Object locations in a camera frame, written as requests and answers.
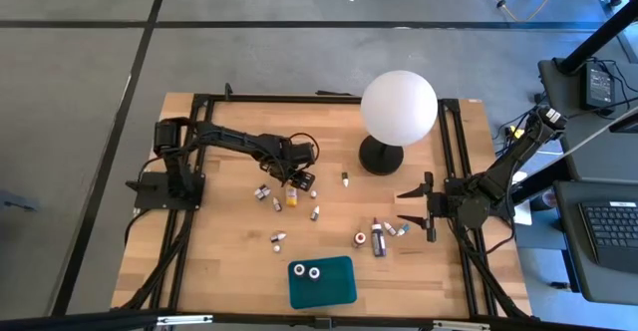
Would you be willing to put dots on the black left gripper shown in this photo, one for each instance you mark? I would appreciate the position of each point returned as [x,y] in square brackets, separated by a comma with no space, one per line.
[289,156]

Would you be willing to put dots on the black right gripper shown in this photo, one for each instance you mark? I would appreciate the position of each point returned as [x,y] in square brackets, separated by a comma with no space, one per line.
[439,205]

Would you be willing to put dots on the large yellow food coloring bottle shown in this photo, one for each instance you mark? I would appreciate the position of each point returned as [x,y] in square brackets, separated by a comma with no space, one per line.
[291,197]

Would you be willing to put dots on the small blue food coloring bottle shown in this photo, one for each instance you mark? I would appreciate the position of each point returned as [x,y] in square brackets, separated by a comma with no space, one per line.
[403,230]

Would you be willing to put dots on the large purple food coloring bottle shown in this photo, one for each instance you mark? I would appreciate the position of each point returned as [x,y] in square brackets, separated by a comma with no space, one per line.
[378,241]

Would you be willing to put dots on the large red food coloring bottle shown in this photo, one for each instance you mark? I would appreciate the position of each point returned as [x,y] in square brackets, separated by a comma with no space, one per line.
[359,239]

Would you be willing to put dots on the large dark food coloring bottle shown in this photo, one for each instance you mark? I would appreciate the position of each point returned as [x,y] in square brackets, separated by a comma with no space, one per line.
[299,269]

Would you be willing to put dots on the large blue food coloring bottle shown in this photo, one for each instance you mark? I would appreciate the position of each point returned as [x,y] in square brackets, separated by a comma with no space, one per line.
[314,273]

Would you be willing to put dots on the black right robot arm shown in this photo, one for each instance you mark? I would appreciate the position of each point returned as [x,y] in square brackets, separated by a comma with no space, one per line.
[513,161]

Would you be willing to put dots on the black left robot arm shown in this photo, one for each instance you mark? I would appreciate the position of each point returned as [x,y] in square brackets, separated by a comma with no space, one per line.
[224,139]

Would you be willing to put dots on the white globe lamp black base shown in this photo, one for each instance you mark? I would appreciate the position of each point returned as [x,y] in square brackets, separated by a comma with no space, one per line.
[399,107]

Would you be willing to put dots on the white paper sheet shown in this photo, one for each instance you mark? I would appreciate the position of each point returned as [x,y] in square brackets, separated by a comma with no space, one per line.
[522,214]

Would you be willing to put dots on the black desk leg bar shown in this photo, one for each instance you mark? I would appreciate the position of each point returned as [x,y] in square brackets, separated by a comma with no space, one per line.
[541,181]

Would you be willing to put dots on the dark round cup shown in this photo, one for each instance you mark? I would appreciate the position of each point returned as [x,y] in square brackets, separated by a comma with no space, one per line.
[548,199]

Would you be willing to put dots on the grey side desk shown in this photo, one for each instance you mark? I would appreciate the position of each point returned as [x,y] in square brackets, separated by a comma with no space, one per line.
[598,166]

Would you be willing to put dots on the grey laptop black keyboard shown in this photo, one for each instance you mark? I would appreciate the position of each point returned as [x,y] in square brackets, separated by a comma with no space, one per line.
[608,231]

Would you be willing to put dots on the black power adapter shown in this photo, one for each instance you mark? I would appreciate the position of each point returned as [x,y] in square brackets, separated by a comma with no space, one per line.
[599,86]

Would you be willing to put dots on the black stand pole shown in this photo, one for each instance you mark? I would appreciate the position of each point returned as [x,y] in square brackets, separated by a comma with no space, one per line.
[598,37]

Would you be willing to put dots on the black crossbar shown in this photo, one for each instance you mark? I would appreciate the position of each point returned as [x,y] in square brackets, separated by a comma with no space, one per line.
[75,321]

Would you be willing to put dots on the dark grey floor object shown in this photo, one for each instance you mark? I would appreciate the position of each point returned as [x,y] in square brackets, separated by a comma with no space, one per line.
[17,201]

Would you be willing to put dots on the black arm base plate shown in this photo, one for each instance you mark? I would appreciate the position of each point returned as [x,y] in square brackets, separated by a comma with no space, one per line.
[149,191]
[501,211]

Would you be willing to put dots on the black aluminium table frame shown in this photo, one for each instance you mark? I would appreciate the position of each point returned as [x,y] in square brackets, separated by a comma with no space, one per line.
[279,99]

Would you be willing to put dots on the silver metal bracket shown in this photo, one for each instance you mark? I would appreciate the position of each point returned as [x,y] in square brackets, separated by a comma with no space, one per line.
[184,319]
[461,325]

